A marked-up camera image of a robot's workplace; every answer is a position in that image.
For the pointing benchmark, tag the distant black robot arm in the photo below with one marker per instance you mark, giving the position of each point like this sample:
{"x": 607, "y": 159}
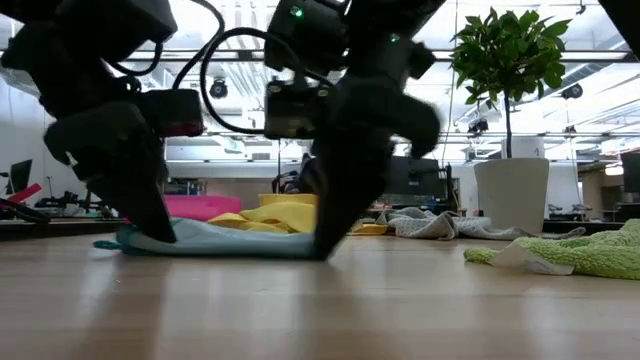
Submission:
{"x": 65, "y": 202}

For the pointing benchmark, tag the light blue towel teal edge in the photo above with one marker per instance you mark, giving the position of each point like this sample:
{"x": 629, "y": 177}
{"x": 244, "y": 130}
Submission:
{"x": 225, "y": 242}

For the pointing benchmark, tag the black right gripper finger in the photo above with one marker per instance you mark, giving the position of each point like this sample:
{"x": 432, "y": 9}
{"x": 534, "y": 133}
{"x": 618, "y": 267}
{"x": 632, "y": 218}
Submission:
{"x": 345, "y": 185}

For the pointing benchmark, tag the black monitor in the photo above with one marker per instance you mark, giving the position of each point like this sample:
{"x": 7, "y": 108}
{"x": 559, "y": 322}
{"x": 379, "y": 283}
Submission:
{"x": 632, "y": 172}
{"x": 422, "y": 177}
{"x": 21, "y": 175}

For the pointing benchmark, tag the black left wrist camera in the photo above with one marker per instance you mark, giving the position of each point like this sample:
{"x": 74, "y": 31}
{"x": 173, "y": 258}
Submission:
{"x": 172, "y": 112}

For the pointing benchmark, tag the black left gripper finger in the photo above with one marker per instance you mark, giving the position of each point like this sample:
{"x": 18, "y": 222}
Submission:
{"x": 145, "y": 205}

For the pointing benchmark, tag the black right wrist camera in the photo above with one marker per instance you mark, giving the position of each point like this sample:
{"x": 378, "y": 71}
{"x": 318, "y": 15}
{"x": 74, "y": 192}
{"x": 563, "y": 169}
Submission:
{"x": 295, "y": 112}

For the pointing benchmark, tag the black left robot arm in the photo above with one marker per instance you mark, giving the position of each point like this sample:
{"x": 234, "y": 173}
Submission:
{"x": 100, "y": 20}

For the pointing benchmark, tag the grey microfiber towel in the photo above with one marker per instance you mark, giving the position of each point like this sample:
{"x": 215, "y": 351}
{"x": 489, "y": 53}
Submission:
{"x": 425, "y": 222}

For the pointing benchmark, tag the yellow towel with white tag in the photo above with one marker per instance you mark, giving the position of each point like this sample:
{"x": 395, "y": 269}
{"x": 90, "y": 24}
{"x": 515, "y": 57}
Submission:
{"x": 285, "y": 215}

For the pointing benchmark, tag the potted tree in white pot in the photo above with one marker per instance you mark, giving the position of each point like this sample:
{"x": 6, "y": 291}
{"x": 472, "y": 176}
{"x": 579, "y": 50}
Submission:
{"x": 510, "y": 195}

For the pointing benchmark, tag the red panel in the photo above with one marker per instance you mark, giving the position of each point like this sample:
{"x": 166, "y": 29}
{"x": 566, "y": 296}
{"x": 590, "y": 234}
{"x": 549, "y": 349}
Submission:
{"x": 25, "y": 192}

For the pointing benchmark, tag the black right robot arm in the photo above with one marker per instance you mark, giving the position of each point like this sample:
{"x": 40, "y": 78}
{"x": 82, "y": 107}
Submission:
{"x": 370, "y": 30}

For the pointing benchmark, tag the pink plastic bin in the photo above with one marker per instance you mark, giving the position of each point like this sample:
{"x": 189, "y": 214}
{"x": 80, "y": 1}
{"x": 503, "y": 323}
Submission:
{"x": 200, "y": 207}

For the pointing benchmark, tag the lime green fluffy towel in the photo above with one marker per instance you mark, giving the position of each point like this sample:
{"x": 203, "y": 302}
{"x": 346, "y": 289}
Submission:
{"x": 590, "y": 252}

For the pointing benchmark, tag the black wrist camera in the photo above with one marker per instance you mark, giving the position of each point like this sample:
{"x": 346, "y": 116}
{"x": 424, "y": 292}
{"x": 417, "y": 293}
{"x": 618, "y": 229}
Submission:
{"x": 295, "y": 112}
{"x": 172, "y": 112}

